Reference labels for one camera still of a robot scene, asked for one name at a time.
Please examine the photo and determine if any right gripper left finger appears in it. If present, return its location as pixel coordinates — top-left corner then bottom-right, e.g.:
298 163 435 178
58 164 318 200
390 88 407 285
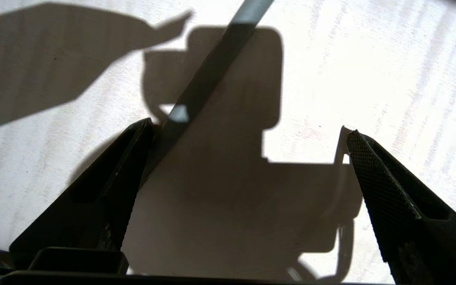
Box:
9 118 154 258

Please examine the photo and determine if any grey toothbrush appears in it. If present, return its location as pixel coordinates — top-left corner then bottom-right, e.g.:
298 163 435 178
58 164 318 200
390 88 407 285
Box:
139 0 275 188

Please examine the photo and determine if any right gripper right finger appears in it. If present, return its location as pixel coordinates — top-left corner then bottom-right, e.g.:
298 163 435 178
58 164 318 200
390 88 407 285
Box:
346 130 456 285

